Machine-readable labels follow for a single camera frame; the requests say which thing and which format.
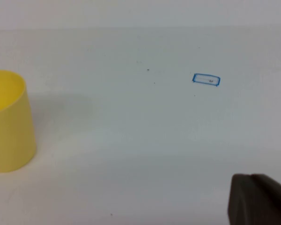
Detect yellow plastic cup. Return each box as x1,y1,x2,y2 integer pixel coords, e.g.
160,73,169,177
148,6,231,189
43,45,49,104
0,70,37,173

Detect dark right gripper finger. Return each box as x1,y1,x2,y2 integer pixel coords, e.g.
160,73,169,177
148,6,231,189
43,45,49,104
227,173,281,225

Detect blue rectangle outline marking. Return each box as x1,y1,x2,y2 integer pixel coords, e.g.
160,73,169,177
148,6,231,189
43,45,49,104
192,73,222,88

